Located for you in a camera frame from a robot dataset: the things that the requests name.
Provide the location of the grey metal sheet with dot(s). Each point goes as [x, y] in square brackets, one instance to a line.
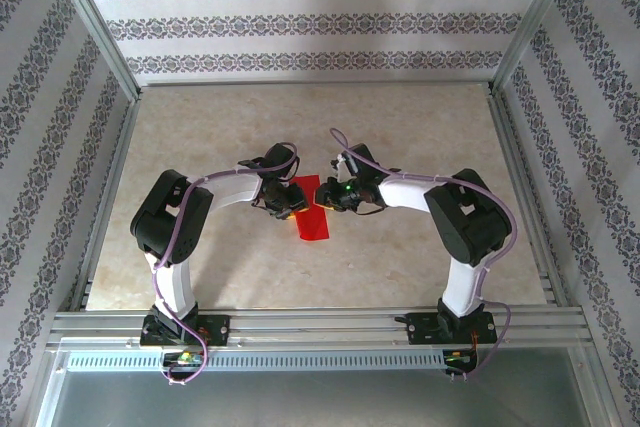
[320, 402]

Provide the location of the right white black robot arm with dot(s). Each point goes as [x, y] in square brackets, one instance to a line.
[465, 227]

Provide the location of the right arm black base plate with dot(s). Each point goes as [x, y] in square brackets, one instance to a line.
[420, 329]

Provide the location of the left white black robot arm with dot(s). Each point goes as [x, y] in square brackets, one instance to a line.
[170, 217]

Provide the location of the aluminium frame cross bar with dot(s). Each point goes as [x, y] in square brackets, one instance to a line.
[315, 83]

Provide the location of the aluminium side rail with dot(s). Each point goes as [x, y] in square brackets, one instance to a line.
[102, 207]
[530, 207]

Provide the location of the aluminium frame post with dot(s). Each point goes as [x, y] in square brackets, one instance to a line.
[535, 22]
[97, 29]

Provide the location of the red paper sheet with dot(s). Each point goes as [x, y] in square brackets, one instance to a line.
[314, 227]

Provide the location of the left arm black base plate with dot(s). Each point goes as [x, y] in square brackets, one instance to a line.
[217, 329]

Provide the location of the long aluminium mounting rail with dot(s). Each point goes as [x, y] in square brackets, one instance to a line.
[320, 327]

